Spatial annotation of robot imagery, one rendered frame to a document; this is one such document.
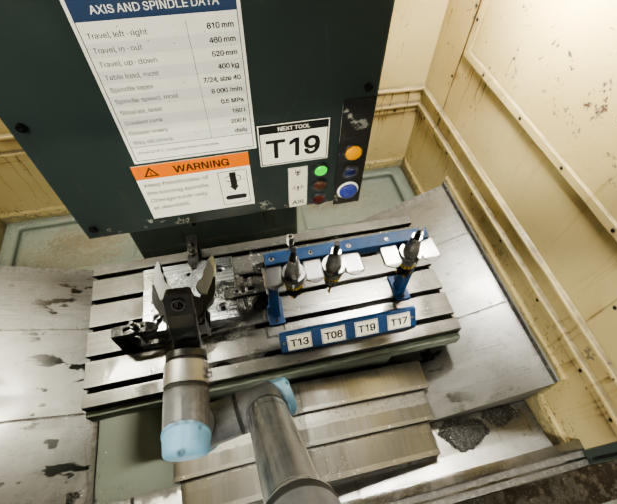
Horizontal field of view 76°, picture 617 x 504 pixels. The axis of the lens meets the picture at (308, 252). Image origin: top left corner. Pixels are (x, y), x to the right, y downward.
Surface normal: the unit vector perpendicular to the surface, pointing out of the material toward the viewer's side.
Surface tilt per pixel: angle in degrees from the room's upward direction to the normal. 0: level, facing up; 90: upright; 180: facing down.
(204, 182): 90
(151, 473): 0
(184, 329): 60
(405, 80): 90
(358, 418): 8
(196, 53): 90
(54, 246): 0
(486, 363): 24
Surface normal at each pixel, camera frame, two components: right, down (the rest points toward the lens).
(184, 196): 0.22, 0.80
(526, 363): -0.38, -0.44
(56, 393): 0.42, -0.58
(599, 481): 0.02, -0.57
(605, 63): -0.98, 0.17
